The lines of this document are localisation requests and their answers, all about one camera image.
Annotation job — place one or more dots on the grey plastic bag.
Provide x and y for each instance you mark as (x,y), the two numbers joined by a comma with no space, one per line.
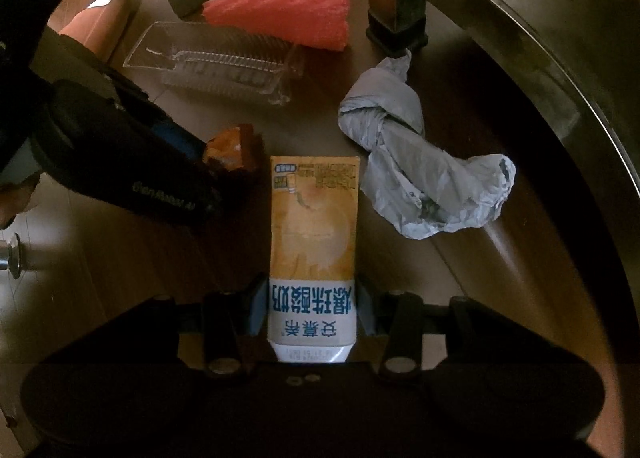
(400,138)

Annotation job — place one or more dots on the metal door stopper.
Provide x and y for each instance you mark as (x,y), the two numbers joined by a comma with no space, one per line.
(9,255)

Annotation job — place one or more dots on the clear plastic tray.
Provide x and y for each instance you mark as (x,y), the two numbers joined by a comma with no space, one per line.
(220,63)

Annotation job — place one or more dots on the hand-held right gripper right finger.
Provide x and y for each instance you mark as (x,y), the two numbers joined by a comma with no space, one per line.
(367,310)

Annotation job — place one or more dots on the red foam net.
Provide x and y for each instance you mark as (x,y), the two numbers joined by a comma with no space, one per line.
(280,15)

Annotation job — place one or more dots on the orange snack wrapper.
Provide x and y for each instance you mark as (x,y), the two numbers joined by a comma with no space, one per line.
(226,150)

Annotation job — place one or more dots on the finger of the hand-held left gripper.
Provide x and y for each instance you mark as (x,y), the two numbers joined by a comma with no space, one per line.
(177,137)
(255,148)

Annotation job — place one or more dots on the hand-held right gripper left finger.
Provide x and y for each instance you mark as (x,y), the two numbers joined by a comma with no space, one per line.
(260,307)

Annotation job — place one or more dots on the yellow white drink carton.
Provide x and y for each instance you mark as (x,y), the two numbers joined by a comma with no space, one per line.
(312,238)

